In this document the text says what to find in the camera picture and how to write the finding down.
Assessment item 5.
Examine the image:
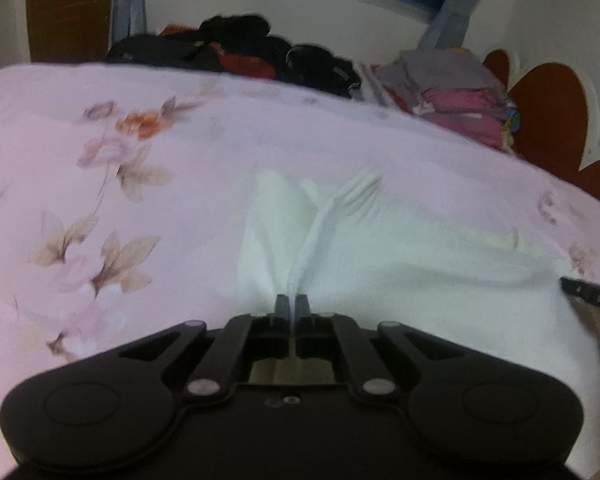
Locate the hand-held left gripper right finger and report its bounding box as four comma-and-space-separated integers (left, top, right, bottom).
295, 294, 462, 402

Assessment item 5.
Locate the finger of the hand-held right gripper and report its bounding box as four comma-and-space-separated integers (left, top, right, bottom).
560, 276, 600, 317

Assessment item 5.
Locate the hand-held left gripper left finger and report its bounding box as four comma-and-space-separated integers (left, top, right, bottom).
120, 294, 291, 402

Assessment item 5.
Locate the white knit sweater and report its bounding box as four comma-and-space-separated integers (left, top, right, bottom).
235, 170, 600, 480

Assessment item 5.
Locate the stack of folded clothes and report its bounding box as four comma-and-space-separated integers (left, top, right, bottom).
370, 47, 522, 154

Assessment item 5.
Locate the pile of dark clothes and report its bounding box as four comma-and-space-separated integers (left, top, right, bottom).
105, 14, 364, 100

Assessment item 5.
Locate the red and white headboard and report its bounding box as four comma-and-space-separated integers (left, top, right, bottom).
482, 47, 600, 222

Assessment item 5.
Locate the pink floral blanket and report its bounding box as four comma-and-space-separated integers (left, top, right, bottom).
0, 62, 600, 480

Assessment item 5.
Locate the brown wooden door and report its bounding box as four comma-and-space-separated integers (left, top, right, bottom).
27, 0, 116, 64

